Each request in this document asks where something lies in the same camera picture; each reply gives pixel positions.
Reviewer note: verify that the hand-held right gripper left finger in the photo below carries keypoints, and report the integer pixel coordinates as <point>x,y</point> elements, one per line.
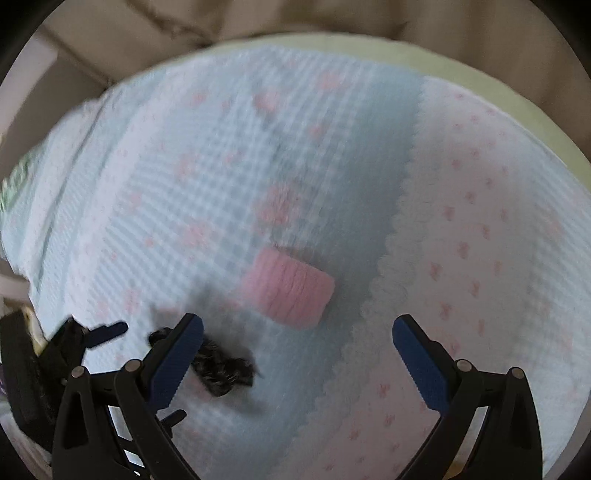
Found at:
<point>174,364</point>

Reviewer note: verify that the black patterned scrunchie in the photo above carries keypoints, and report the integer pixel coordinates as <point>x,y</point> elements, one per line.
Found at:
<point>221,369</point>

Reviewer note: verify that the pink hair band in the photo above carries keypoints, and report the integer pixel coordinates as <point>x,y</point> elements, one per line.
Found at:
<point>288,288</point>

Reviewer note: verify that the blue checked blanket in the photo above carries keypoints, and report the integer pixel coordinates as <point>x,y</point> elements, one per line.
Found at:
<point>323,184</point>

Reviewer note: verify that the pale green bed sheet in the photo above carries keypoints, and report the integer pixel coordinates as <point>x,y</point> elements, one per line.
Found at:
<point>485,78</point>

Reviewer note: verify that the beige curtain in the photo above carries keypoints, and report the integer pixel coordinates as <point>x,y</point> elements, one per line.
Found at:
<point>323,16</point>

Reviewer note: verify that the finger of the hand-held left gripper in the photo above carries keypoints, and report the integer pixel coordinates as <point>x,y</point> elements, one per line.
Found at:
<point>108,332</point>
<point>174,417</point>

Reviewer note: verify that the grey beige headboard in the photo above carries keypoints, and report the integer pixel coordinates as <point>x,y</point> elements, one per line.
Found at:
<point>51,92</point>

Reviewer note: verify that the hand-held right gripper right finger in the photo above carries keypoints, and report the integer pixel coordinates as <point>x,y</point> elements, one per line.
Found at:
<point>422,364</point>

